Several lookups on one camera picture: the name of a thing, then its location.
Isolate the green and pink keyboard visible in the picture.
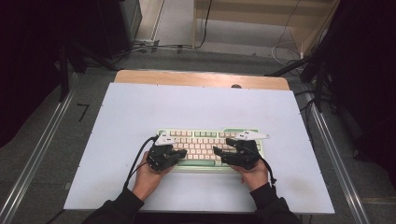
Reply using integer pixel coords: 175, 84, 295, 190
151, 127, 267, 174

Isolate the person's dark lap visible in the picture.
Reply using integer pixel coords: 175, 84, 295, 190
133, 212, 266, 224

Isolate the person's left hand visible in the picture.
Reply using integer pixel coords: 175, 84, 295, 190
131, 150, 176, 202

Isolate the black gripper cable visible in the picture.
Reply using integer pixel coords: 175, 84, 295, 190
259, 156, 278, 185
122, 135, 159, 190

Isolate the white board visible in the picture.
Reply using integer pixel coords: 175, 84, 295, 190
63, 81, 336, 215

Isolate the black cabinet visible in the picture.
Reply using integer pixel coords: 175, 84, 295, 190
95, 0, 144, 61

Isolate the black metal stand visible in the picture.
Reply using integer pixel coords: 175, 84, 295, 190
57, 42, 117, 103
264, 46, 340, 114

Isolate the light wooden shelf unit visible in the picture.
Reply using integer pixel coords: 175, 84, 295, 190
191, 0, 341, 58

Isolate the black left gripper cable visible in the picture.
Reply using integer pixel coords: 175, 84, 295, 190
122, 135, 159, 190

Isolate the black hanging cable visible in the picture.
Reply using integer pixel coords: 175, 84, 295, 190
197, 0, 214, 50

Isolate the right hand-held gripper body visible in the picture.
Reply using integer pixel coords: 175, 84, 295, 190
225, 130, 271, 172

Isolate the grey power strip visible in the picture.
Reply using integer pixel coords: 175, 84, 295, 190
133, 37, 161, 49

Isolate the person's right hand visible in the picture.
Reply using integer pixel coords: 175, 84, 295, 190
229, 160, 270, 192

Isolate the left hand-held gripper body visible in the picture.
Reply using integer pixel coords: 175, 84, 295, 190
145, 132, 182, 173

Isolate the aluminium floor rail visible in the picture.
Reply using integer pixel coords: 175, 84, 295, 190
302, 91, 372, 224
0, 89, 77, 224

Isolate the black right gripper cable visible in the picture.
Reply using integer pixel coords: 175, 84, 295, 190
259, 156, 278, 185

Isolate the white cable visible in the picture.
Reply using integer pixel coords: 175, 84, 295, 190
270, 0, 304, 69

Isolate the wooden table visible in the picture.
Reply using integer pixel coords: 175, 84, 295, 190
113, 69, 291, 91

